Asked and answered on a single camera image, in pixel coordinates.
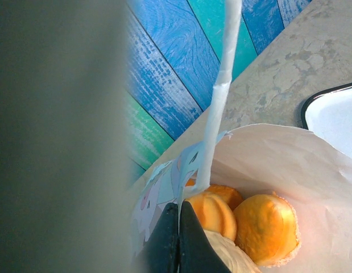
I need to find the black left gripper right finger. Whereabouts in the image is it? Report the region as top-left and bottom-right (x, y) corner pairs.
(179, 201), (232, 273)

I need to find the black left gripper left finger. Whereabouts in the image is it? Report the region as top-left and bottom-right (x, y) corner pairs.
(137, 201), (180, 273)

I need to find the pale braided fake pastry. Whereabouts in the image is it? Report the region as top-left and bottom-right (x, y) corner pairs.
(204, 229), (263, 273)

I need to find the white printed paper bag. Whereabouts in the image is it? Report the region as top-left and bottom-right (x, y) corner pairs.
(0, 0), (352, 273)

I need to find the white strawberry print tray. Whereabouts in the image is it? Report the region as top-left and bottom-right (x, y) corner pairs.
(300, 81), (352, 164)

